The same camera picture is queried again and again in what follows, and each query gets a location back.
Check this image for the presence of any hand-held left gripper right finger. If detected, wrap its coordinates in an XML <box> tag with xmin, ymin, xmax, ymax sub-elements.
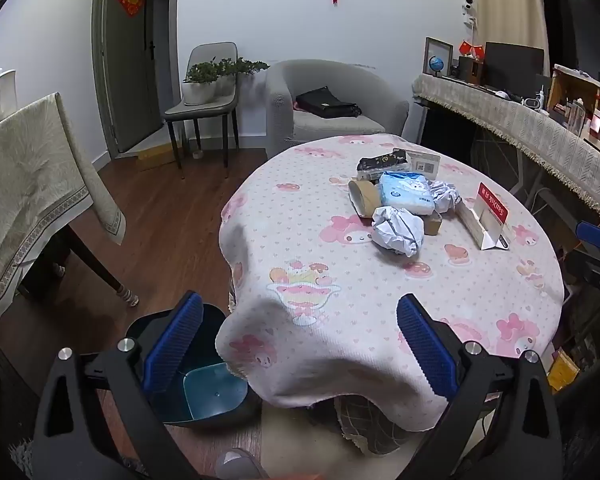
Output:
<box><xmin>396</xmin><ymin>293</ymin><xmax>565</xmax><ymax>480</ymax></box>

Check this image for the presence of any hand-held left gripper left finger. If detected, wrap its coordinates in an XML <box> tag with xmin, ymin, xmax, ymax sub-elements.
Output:
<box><xmin>31</xmin><ymin>290</ymin><xmax>216</xmax><ymax>480</ymax></box>

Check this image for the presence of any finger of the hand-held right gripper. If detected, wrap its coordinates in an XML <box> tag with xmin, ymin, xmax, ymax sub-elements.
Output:
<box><xmin>575</xmin><ymin>221</ymin><xmax>600</xmax><ymax>252</ymax></box>
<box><xmin>579</xmin><ymin>255</ymin><xmax>600</xmax><ymax>291</ymax></box>

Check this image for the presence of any dark blue trash bin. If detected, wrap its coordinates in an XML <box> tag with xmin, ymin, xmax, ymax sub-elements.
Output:
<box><xmin>125</xmin><ymin>302</ymin><xmax>263</xmax><ymax>428</ymax></box>

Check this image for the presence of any large paper ball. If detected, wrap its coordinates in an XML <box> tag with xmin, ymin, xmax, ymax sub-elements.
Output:
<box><xmin>371</xmin><ymin>205</ymin><xmax>425</xmax><ymax>257</ymax></box>

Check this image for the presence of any small brown cardboard box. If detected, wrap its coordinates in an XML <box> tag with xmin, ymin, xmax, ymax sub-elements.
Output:
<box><xmin>422</xmin><ymin>209</ymin><xmax>443</xmax><ymax>237</ymax></box>

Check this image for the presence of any small paper ball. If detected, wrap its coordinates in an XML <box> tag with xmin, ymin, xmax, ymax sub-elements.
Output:
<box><xmin>427</xmin><ymin>180</ymin><xmax>462</xmax><ymax>215</ymax></box>

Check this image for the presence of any blue tissue pack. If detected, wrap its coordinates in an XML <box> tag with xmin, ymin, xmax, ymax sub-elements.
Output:
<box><xmin>378</xmin><ymin>171</ymin><xmax>436</xmax><ymax>216</ymax></box>

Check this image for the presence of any brown cardboard tape roll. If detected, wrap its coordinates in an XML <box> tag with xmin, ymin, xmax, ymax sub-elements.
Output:
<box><xmin>348</xmin><ymin>178</ymin><xmax>381</xmax><ymax>218</ymax></box>

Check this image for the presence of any black glossy packet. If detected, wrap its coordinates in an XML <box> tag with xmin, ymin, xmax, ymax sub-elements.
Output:
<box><xmin>356</xmin><ymin>149</ymin><xmax>412</xmax><ymax>173</ymax></box>

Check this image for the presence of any grey patterned cloth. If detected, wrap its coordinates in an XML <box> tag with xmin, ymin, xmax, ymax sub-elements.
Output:
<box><xmin>335</xmin><ymin>395</ymin><xmax>431</xmax><ymax>456</ymax></box>

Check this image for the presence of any yellow padded envelope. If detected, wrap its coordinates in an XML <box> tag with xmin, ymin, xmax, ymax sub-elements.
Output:
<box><xmin>547</xmin><ymin>350</ymin><xmax>581</xmax><ymax>393</ymax></box>

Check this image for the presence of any dark wooden table leg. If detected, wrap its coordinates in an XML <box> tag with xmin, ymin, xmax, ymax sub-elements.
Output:
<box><xmin>55</xmin><ymin>225</ymin><xmax>140</xmax><ymax>307</ymax></box>

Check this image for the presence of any long sideboard with lace cloth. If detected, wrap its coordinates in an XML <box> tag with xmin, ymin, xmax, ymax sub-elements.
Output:
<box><xmin>412</xmin><ymin>74</ymin><xmax>600</xmax><ymax>216</ymax></box>

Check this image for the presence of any person's grey shoe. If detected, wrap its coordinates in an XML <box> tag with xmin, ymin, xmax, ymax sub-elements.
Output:
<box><xmin>215</xmin><ymin>449</ymin><xmax>271</xmax><ymax>480</ymax></box>

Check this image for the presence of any pink printed tablecloth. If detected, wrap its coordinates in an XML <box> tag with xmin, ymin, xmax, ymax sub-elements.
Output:
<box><xmin>215</xmin><ymin>132</ymin><xmax>566</xmax><ymax>433</ymax></box>

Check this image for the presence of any wooden shelf box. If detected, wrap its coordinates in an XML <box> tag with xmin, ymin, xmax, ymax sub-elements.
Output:
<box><xmin>547</xmin><ymin>64</ymin><xmax>600</xmax><ymax>151</ymax></box>

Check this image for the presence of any beige floor mat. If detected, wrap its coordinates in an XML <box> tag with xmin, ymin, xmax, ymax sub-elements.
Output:
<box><xmin>260</xmin><ymin>400</ymin><xmax>431</xmax><ymax>480</ymax></box>

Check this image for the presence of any white card box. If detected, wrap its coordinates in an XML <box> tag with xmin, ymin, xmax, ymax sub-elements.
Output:
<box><xmin>392</xmin><ymin>147</ymin><xmax>441</xmax><ymax>178</ymax></box>

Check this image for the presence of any flat cardboard box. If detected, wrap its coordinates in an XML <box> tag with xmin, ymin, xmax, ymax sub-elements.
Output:
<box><xmin>137</xmin><ymin>144</ymin><xmax>176</xmax><ymax>171</ymax></box>

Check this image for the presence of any black monitor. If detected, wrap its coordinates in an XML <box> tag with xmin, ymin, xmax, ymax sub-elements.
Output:
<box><xmin>482</xmin><ymin>41</ymin><xmax>546</xmax><ymax>92</ymax></box>

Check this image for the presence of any dark wooden box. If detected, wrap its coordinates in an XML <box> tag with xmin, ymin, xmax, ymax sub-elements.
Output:
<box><xmin>457</xmin><ymin>56</ymin><xmax>483</xmax><ymax>83</ymax></box>

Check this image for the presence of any beige patterned tablecloth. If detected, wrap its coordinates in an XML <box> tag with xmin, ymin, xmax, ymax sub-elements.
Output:
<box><xmin>0</xmin><ymin>92</ymin><xmax>127</xmax><ymax>361</ymax></box>

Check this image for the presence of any grey dining chair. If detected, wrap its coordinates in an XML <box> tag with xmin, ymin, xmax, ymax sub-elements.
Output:
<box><xmin>161</xmin><ymin>42</ymin><xmax>241</xmax><ymax>180</ymax></box>

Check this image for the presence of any beige curtain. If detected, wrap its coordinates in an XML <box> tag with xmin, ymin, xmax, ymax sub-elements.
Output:
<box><xmin>467</xmin><ymin>0</ymin><xmax>551</xmax><ymax>61</ymax></box>

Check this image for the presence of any potted plant in white pot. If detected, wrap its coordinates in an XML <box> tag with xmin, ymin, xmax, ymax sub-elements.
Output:
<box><xmin>215</xmin><ymin>57</ymin><xmax>271</xmax><ymax>96</ymax></box>
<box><xmin>181</xmin><ymin>61</ymin><xmax>221</xmax><ymax>107</ymax></box>

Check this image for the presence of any black bag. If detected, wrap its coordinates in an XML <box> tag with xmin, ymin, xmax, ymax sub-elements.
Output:
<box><xmin>295</xmin><ymin>86</ymin><xmax>363</xmax><ymax>118</ymax></box>

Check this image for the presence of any grey armchair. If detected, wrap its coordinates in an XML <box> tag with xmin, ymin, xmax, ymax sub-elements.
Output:
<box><xmin>265</xmin><ymin>59</ymin><xmax>411</xmax><ymax>161</ymax></box>

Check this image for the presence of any grey door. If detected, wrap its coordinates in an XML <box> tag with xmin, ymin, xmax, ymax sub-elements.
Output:
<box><xmin>92</xmin><ymin>0</ymin><xmax>178</xmax><ymax>158</ymax></box>

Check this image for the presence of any white kettle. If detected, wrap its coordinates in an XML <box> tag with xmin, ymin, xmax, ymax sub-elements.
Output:
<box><xmin>0</xmin><ymin>68</ymin><xmax>18</xmax><ymax>113</ymax></box>

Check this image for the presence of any picture frame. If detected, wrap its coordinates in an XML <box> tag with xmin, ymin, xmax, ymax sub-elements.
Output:
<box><xmin>423</xmin><ymin>36</ymin><xmax>454</xmax><ymax>78</ymax></box>

